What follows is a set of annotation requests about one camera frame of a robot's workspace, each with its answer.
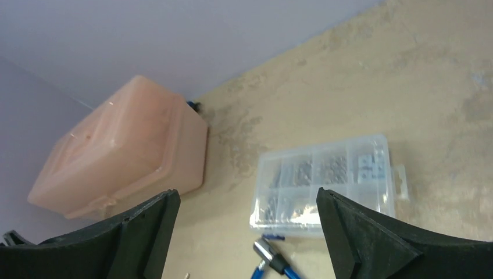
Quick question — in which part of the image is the clear plastic screw organizer box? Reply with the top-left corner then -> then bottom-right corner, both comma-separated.
249,134 -> 409,239

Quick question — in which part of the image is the blue cable lock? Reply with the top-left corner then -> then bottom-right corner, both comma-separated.
251,237 -> 301,279

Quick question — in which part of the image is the orange plastic toolbox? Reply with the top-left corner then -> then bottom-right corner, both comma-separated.
27,76 -> 208,220

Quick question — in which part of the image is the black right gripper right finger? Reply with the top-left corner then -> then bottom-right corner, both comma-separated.
316,188 -> 492,278

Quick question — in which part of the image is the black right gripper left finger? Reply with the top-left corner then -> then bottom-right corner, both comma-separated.
1,189 -> 181,278

